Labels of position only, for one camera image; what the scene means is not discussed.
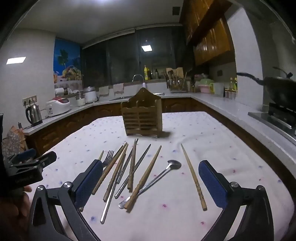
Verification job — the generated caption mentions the black wok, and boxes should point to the black wok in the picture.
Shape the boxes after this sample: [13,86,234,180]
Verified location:
[236,67,296,110]

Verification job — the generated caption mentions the tropical fruit wall poster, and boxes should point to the tropical fruit wall poster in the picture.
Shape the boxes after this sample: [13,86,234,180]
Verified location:
[54,38,83,90]

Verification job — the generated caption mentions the wooden upper cabinets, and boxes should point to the wooden upper cabinets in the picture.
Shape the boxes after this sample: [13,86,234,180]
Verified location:
[179,0,235,67]

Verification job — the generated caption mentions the wooden utensil holder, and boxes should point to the wooden utensil holder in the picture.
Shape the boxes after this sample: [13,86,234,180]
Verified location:
[121,87,162,138]

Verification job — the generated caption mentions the white cooking pot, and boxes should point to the white cooking pot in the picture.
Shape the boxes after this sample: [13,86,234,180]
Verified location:
[83,86,99,104]

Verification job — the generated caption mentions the metal chopstick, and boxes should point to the metal chopstick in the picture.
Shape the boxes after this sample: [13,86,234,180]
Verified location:
[100,153,127,224]
[116,138,139,184]
[114,144,151,199]

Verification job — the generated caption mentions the wooden lower cabinets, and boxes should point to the wooden lower cabinets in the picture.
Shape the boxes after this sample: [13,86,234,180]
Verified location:
[24,97,296,176]

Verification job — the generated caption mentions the person's left hand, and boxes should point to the person's left hand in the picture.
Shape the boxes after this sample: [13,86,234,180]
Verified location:
[0,185,33,241]

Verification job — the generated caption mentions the green and pink basins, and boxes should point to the green and pink basins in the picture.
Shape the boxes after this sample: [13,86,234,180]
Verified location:
[198,79,214,94]

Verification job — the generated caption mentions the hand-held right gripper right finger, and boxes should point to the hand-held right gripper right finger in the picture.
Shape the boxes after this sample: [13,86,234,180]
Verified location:
[198,160,281,241]

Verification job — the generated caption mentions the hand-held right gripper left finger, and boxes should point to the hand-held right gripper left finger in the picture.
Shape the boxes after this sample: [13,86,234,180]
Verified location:
[28,159,103,241]

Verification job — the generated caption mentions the steel kitchen sink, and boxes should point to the steel kitchen sink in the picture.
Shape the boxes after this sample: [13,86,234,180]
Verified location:
[109,93,166,101]

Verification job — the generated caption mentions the wire dish rack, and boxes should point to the wire dish rack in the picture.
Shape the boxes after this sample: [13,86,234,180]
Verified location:
[167,77,188,93]

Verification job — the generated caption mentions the metal spoon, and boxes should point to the metal spoon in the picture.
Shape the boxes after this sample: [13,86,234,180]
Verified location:
[119,159,182,209]

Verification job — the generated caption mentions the white plastic pitcher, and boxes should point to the white plastic pitcher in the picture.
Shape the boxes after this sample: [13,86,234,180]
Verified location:
[213,82,225,95]

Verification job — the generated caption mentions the wall power outlet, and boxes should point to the wall power outlet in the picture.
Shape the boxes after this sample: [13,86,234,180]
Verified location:
[22,95,37,106]

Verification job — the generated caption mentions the white and red rice cooker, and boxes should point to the white and red rice cooker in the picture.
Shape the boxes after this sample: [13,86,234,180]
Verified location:
[45,97,71,118]

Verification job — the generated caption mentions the floral patterned cloth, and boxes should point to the floral patterned cloth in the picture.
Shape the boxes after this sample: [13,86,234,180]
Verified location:
[2,126,28,161]

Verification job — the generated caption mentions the steel electric kettle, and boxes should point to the steel electric kettle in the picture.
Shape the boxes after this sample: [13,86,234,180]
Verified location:
[25,104,43,127]

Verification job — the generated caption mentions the chrome kitchen faucet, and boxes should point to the chrome kitchen faucet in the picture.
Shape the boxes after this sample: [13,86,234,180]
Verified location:
[132,74,146,88]

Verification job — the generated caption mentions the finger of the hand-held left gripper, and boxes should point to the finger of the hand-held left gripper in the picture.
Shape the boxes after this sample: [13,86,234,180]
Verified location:
[9,148,37,163]
[34,151,57,168]

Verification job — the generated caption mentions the wooden cutting boards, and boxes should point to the wooden cutting boards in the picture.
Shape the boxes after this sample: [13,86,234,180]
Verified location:
[166,67,184,80]

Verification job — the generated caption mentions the wooden cabinets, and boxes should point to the wooden cabinets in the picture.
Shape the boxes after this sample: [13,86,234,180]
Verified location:
[179,0,235,67]
[24,97,296,176]

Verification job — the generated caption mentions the metal fork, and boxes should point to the metal fork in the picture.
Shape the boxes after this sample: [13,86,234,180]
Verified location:
[102,150,115,168]

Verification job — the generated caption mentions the dark kitchen window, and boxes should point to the dark kitchen window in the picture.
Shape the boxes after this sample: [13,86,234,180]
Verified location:
[81,28,193,87]

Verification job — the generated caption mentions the gas stove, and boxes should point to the gas stove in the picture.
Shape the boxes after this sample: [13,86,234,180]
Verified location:
[248,102,296,140]

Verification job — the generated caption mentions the white kitchen countertop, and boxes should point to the white kitchen countertop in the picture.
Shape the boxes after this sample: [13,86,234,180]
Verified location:
[23,91,296,150]

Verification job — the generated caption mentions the thick wooden chopstick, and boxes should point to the thick wooden chopstick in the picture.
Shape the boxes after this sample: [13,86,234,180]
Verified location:
[125,145,162,213]

